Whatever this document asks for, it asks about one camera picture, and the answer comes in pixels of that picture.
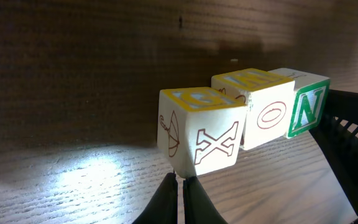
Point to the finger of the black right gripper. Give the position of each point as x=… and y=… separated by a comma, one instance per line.
x=337, y=136

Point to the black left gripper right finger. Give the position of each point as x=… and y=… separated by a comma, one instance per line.
x=198, y=207

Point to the yellow sided O wooden block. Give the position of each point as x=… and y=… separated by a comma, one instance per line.
x=269, y=98

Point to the blue sided X wooden block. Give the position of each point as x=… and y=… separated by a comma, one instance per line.
x=199, y=129

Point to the green N wooden block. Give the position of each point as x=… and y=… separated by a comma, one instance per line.
x=310, y=93

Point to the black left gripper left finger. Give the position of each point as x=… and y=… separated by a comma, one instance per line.
x=163, y=206

